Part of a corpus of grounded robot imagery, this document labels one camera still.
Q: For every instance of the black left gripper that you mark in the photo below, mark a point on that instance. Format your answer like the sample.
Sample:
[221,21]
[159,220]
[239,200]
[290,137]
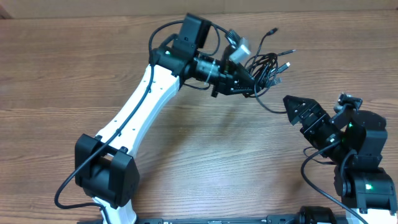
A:
[227,81]

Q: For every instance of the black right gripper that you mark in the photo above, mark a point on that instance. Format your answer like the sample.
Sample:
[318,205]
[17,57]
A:
[318,119]

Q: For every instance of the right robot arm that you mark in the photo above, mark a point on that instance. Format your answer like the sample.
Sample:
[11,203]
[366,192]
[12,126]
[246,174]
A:
[353,140]

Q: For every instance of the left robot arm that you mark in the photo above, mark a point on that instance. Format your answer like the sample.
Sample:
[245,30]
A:
[105,163]

